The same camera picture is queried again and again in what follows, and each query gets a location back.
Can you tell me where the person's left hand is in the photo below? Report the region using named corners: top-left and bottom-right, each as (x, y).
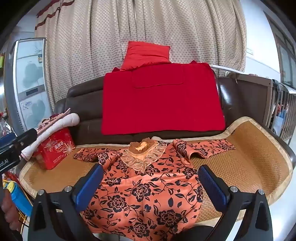
top-left (0, 191), bottom-right (18, 232)

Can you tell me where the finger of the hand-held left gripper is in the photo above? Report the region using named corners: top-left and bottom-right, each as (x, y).
top-left (13, 128), bottom-right (38, 150)

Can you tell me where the orange black floral garment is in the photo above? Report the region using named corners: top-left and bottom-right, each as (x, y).
top-left (73, 137), bottom-right (236, 241)

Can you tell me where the window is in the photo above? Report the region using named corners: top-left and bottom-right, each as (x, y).
top-left (268, 14), bottom-right (296, 88)

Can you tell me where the red blanket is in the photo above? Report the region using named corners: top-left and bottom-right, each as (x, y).
top-left (101, 61), bottom-right (226, 136)

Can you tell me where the white standing air conditioner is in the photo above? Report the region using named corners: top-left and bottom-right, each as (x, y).
top-left (3, 38), bottom-right (55, 137)

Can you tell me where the woven bamboo mat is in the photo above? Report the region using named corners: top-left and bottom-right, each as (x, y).
top-left (18, 116), bottom-right (293, 232)

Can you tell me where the blue yellow plastic toy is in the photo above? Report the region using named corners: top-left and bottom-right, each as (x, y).
top-left (2, 181), bottom-right (33, 217)

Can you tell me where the red pillow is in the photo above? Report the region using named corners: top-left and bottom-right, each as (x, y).
top-left (120, 41), bottom-right (171, 71)

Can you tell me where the red tin box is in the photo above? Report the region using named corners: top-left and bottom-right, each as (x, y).
top-left (35, 128), bottom-right (76, 171)

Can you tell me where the white quilted cloth roll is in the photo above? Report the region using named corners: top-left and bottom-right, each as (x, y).
top-left (21, 113), bottom-right (80, 162)

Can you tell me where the wooden crib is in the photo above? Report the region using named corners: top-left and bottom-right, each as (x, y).
top-left (228, 72), bottom-right (296, 145)

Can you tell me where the brown leather sofa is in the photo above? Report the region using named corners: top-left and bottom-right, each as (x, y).
top-left (53, 70), bottom-right (296, 169)

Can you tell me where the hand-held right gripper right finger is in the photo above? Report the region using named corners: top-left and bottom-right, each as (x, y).
top-left (198, 164), bottom-right (275, 241)

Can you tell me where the beige dotted curtain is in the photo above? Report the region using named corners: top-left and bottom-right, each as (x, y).
top-left (35, 0), bottom-right (247, 112)

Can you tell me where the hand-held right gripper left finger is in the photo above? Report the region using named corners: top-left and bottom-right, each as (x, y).
top-left (29, 164), bottom-right (104, 241)

